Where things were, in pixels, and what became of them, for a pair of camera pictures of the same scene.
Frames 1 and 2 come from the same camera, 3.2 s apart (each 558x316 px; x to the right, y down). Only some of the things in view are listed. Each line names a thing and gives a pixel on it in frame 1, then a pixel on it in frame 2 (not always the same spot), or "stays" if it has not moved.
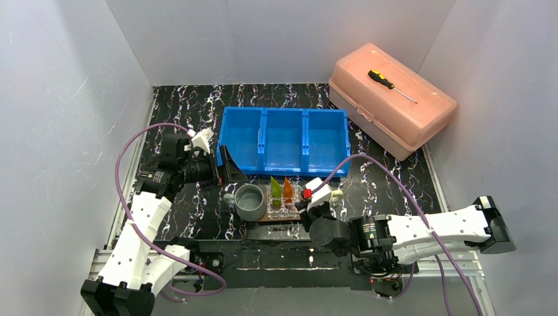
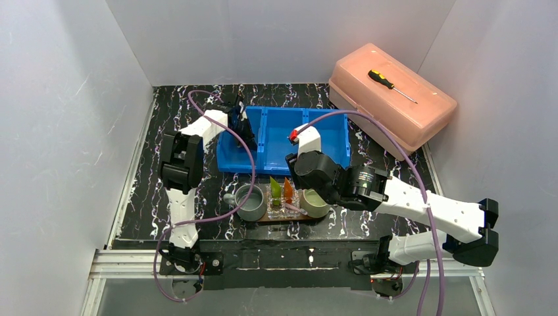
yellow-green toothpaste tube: [275, 192] stays
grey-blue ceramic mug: [249, 203] stays
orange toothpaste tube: [288, 193] stays
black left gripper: [222, 165] to [243, 129]
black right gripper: [311, 211] to [301, 170]
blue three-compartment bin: [285, 141] stays
